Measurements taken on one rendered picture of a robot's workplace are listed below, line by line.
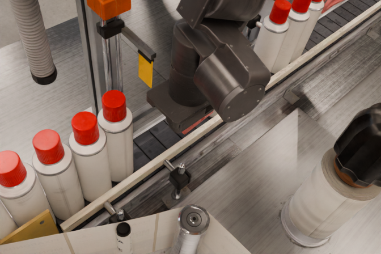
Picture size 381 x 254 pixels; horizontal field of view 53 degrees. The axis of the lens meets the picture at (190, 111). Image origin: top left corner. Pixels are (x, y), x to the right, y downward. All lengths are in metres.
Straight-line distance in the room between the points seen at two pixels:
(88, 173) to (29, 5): 0.25
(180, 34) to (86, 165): 0.24
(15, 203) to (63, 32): 0.58
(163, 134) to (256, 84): 0.38
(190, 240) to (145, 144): 0.30
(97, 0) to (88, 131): 0.17
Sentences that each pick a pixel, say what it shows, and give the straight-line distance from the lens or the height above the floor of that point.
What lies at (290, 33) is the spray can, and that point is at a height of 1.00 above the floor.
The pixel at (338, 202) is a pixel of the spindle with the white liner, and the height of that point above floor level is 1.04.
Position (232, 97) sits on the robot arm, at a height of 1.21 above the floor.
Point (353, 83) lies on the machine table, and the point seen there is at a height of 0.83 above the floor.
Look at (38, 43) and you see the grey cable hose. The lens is 0.52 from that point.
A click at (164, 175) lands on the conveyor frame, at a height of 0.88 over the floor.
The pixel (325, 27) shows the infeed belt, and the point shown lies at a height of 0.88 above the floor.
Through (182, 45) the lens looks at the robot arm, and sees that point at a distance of 0.42.
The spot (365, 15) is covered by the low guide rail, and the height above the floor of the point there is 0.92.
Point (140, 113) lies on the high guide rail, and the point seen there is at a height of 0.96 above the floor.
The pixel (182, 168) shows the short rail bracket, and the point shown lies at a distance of 0.63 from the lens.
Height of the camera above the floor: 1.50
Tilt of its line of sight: 52 degrees down
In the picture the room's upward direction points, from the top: 10 degrees clockwise
